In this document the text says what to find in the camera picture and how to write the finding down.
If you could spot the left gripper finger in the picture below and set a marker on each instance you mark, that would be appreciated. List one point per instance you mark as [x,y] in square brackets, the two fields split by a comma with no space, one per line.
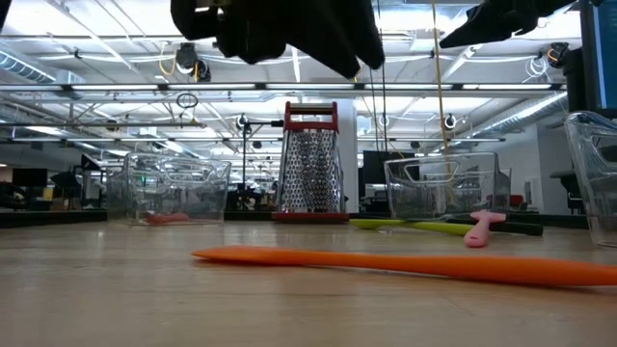
[328,38]
[368,38]

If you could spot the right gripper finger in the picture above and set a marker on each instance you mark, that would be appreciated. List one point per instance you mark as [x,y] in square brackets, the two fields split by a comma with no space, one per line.
[487,24]

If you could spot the red silicone spoon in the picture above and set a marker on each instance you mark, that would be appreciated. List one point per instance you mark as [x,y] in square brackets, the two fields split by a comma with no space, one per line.
[166,219]

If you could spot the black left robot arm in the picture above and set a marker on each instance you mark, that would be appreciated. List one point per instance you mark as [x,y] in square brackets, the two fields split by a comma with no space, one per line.
[4,9]

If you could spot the blue-screen computer monitor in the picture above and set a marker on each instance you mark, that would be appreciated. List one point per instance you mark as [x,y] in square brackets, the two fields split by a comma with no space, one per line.
[609,48]

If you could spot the long ceiling light strip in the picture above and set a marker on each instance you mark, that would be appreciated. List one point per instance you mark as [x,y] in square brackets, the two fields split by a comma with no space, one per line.
[144,87]

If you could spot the red steel box grater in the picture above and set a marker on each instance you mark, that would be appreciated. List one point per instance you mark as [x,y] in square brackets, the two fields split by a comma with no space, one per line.
[308,164]

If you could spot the black stand pole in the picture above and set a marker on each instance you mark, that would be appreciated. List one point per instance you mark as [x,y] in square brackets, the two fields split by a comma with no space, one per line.
[244,159]

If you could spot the black background monitor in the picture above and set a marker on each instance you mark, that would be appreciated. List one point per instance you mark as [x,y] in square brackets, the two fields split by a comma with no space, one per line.
[376,168]
[29,178]

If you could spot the clear plastic storage bin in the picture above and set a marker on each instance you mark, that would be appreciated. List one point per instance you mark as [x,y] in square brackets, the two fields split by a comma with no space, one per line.
[593,193]
[448,193]
[164,193]

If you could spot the lime green silicone spoon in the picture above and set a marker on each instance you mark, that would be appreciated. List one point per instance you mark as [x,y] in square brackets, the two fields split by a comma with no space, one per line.
[424,226]

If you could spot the pink silicone spatula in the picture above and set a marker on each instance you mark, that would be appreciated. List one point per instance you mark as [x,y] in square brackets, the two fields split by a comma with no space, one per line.
[479,231]

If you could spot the orange silicone spatula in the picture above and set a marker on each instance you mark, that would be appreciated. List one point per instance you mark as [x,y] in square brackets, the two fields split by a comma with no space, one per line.
[482,267]

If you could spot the silver ceiling air duct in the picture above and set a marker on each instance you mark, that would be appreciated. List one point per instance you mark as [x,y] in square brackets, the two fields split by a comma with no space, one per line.
[29,70]
[530,111]

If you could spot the small round ceiling camera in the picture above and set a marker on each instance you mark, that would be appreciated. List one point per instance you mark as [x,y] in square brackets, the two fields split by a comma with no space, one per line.
[449,122]

